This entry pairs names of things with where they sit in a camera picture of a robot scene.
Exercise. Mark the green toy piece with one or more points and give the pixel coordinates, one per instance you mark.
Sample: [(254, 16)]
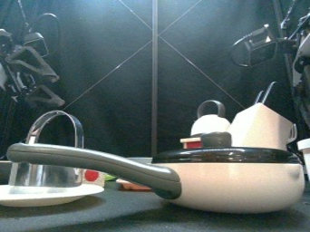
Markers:
[(110, 177)]

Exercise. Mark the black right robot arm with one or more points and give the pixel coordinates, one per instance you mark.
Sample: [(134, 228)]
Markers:
[(304, 99)]

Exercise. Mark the orange toy food piece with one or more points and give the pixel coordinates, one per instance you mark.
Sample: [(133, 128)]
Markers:
[(131, 185)]

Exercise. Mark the grey vertical frame pole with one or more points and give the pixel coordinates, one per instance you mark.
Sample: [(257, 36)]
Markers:
[(155, 78)]

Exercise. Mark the red wooden block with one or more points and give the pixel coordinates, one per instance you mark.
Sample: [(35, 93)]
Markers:
[(194, 143)]

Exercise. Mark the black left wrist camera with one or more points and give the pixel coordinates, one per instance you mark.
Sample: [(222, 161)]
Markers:
[(36, 42)]

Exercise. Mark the white plate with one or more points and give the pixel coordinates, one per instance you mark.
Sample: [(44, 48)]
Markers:
[(48, 195)]

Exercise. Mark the black pan lid with knob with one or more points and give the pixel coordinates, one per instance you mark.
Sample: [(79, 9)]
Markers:
[(226, 154)]

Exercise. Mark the white box with red dot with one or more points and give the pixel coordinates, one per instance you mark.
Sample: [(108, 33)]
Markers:
[(92, 175)]

